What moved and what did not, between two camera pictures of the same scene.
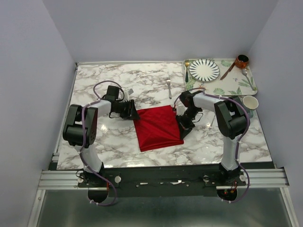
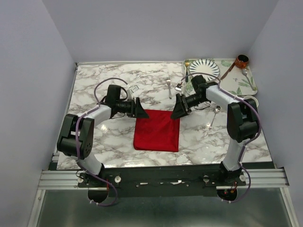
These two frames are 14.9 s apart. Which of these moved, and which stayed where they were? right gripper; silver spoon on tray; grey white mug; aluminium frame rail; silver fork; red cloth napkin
Moved: red cloth napkin; right gripper
Stayed: silver fork; aluminium frame rail; silver spoon on tray; grey white mug
